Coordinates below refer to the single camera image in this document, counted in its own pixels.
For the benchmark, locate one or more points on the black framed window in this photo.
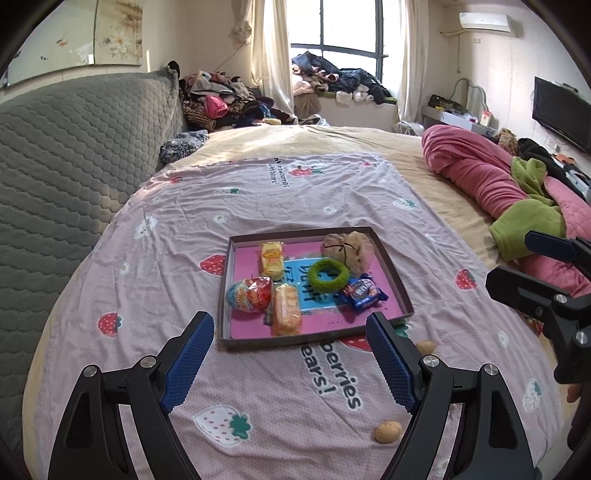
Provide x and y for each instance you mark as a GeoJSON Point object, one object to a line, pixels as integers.
{"type": "Point", "coordinates": [351, 27]}

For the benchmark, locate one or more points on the dark pile of clothes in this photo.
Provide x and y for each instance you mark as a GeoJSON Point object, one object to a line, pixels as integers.
{"type": "Point", "coordinates": [351, 81]}

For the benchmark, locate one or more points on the black garment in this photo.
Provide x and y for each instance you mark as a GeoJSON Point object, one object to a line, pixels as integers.
{"type": "Point", "coordinates": [540, 150]}

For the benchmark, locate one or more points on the white box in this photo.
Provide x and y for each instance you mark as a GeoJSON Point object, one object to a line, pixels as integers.
{"type": "Point", "coordinates": [457, 120]}

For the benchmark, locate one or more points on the long yellow cake packet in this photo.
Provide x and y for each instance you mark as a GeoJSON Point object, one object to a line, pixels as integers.
{"type": "Point", "coordinates": [286, 309]}

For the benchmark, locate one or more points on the mixed pile of clothes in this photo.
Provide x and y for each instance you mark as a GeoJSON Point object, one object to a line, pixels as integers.
{"type": "Point", "coordinates": [221, 101]}

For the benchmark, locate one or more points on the small yellow snack packet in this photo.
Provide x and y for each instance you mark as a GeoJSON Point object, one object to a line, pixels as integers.
{"type": "Point", "coordinates": [272, 258]}

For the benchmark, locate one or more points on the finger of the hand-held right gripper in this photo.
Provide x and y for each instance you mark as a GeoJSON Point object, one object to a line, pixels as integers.
{"type": "Point", "coordinates": [512, 284]}
{"type": "Point", "coordinates": [549, 244]}

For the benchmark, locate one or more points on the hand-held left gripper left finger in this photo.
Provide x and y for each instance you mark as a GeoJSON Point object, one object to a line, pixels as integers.
{"type": "Point", "coordinates": [189, 360]}

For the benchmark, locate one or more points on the green blanket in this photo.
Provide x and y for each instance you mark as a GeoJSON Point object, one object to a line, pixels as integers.
{"type": "Point", "coordinates": [521, 226]}

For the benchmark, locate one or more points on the black bag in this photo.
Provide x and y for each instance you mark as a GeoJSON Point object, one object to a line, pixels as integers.
{"type": "Point", "coordinates": [443, 102]}

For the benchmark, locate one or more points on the floral wall painting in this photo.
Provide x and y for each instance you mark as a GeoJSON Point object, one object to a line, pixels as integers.
{"type": "Point", "coordinates": [69, 32]}

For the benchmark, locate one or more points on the beige mesh pouch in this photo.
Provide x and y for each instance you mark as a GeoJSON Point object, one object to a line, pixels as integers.
{"type": "Point", "coordinates": [355, 251]}

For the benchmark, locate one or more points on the pink lined cardboard tray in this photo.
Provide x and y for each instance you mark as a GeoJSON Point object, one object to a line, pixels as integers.
{"type": "Point", "coordinates": [244, 323]}

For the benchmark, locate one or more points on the pink blanket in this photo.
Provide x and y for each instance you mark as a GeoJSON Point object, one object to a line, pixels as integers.
{"type": "Point", "coordinates": [466, 166]}

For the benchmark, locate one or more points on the blue cookie packet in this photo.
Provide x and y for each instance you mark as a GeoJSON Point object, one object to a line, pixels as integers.
{"type": "Point", "coordinates": [362, 293]}

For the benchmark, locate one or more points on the cream curtain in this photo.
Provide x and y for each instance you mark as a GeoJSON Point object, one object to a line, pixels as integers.
{"type": "Point", "coordinates": [272, 46]}
{"type": "Point", "coordinates": [411, 60]}

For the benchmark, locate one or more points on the walnut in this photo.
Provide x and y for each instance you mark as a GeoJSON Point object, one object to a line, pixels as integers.
{"type": "Point", "coordinates": [425, 347]}
{"type": "Point", "coordinates": [388, 432]}

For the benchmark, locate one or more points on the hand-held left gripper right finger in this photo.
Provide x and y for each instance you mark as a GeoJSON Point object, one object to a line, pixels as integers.
{"type": "Point", "coordinates": [390, 362]}

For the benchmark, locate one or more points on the strawberry print pink bedsheet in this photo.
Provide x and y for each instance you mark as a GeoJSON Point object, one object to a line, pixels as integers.
{"type": "Point", "coordinates": [184, 221]}

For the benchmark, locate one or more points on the black flat television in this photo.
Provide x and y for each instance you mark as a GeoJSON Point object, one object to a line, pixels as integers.
{"type": "Point", "coordinates": [558, 110]}

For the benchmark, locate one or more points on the white air conditioner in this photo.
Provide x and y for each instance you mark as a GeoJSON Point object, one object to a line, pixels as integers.
{"type": "Point", "coordinates": [487, 22]}

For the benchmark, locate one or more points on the grey quilted headboard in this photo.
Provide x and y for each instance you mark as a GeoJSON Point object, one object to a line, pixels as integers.
{"type": "Point", "coordinates": [69, 161]}

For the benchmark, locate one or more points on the dark patterned pillow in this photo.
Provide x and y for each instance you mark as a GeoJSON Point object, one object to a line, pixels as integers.
{"type": "Point", "coordinates": [184, 145]}

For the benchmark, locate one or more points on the white arched mirror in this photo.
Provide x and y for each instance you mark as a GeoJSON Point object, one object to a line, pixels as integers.
{"type": "Point", "coordinates": [480, 94]}

